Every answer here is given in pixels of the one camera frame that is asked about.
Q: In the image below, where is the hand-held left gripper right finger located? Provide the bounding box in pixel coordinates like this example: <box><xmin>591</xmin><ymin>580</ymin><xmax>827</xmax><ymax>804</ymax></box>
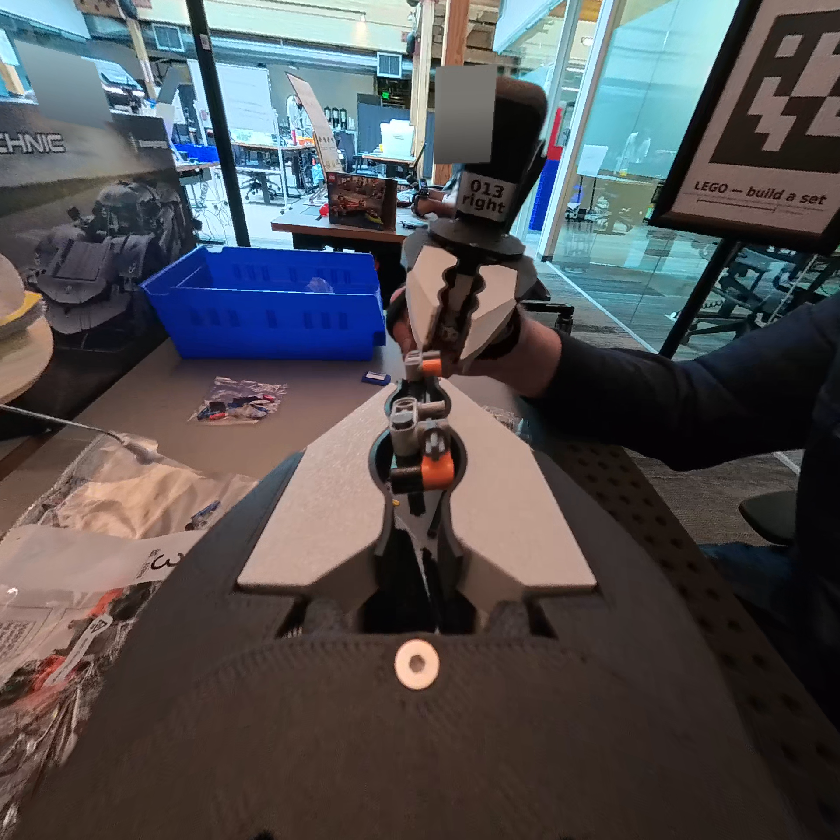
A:
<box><xmin>441</xmin><ymin>381</ymin><xmax>599</xmax><ymax>610</ymax></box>

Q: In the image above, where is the wooden post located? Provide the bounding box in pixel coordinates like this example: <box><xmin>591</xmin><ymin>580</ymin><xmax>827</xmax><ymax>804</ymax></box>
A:
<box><xmin>408</xmin><ymin>0</ymin><xmax>472</xmax><ymax>188</ymax></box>

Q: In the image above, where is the small clear parts bag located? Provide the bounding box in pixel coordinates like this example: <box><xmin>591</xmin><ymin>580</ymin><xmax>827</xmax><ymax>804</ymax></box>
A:
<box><xmin>187</xmin><ymin>375</ymin><xmax>288</xmax><ymax>425</ymax></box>

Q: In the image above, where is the framed marker sign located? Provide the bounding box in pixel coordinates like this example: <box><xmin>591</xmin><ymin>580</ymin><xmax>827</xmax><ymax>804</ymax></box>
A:
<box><xmin>646</xmin><ymin>0</ymin><xmax>840</xmax><ymax>256</ymax></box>

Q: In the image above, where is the whiteboard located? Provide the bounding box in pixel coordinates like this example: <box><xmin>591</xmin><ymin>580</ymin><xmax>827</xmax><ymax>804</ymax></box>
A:
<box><xmin>187</xmin><ymin>61</ymin><xmax>275</xmax><ymax>137</ymax></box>

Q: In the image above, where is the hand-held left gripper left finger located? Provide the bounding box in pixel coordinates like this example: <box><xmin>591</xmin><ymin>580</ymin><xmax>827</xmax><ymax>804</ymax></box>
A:
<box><xmin>235</xmin><ymin>381</ymin><xmax>403</xmax><ymax>610</ymax></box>

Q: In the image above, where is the black office chair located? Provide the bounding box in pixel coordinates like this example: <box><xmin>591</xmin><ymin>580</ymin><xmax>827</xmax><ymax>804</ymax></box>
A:
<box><xmin>682</xmin><ymin>246</ymin><xmax>840</xmax><ymax>345</ymax></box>

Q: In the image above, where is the person's right hand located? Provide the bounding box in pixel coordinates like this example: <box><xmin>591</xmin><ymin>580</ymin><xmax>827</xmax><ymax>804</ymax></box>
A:
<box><xmin>390</xmin><ymin>295</ymin><xmax>564</xmax><ymax>399</ymax></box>

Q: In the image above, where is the black gear rack assembly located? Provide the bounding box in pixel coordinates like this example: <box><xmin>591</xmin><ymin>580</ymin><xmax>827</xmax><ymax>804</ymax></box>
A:
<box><xmin>387</xmin><ymin>350</ymin><xmax>458</xmax><ymax>526</ymax></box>

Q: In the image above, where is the black sign stand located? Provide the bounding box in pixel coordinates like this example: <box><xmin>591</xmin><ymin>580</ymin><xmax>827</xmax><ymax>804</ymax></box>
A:
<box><xmin>658</xmin><ymin>238</ymin><xmax>746</xmax><ymax>361</ymax></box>

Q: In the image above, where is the black round stool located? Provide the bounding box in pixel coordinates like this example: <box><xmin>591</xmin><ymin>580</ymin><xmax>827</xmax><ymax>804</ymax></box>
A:
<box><xmin>738</xmin><ymin>489</ymin><xmax>800</xmax><ymax>547</ymax></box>

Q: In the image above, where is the toy car set box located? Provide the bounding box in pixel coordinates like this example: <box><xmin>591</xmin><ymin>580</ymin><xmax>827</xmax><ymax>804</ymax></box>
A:
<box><xmin>0</xmin><ymin>105</ymin><xmax>200</xmax><ymax>442</ymax></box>

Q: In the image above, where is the clear parts bag white label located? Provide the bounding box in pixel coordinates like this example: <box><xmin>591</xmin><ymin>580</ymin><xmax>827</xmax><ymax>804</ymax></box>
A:
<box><xmin>0</xmin><ymin>521</ymin><xmax>221</xmax><ymax>690</ymax></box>

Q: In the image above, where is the crumpled clear plastic bag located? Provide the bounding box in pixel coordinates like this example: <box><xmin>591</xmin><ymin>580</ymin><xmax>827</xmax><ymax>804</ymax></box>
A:
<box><xmin>26</xmin><ymin>432</ymin><xmax>260</xmax><ymax>549</ymax></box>

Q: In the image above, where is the blue plastic bin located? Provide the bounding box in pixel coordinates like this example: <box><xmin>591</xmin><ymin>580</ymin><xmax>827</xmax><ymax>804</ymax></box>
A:
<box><xmin>140</xmin><ymin>245</ymin><xmax>387</xmax><ymax>362</ymax></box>

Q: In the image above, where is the small toy set box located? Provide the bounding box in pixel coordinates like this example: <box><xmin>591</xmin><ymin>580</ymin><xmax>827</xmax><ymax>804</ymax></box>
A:
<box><xmin>325</xmin><ymin>175</ymin><xmax>399</xmax><ymax>232</ymax></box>

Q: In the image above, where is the office chair base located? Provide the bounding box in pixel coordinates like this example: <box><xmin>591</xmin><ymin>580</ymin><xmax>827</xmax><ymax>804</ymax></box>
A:
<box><xmin>521</xmin><ymin>298</ymin><xmax>578</xmax><ymax>337</ymax></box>

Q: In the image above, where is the background wooden desk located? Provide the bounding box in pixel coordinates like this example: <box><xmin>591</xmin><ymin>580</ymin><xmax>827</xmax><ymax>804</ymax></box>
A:
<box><xmin>270</xmin><ymin>200</ymin><xmax>434</xmax><ymax>253</ymax></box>

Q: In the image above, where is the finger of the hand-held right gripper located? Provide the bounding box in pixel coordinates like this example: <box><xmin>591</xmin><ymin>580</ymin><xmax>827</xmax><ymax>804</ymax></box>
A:
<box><xmin>403</xmin><ymin>244</ymin><xmax>457</xmax><ymax>362</ymax></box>
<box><xmin>448</xmin><ymin>261</ymin><xmax>527</xmax><ymax>380</ymax></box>

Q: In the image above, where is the clear bag of dark parts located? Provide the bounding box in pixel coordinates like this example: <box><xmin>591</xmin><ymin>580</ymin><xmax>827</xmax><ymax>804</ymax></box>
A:
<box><xmin>0</xmin><ymin>656</ymin><xmax>126</xmax><ymax>828</ymax></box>

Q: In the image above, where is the black vertical pole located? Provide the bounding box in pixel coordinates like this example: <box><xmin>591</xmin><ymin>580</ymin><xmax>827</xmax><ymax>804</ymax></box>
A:
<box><xmin>185</xmin><ymin>0</ymin><xmax>252</xmax><ymax>249</ymax></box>

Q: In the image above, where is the black perforated board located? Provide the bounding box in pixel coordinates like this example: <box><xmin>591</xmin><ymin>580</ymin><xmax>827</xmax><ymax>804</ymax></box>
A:
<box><xmin>538</xmin><ymin>436</ymin><xmax>840</xmax><ymax>840</ymax></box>

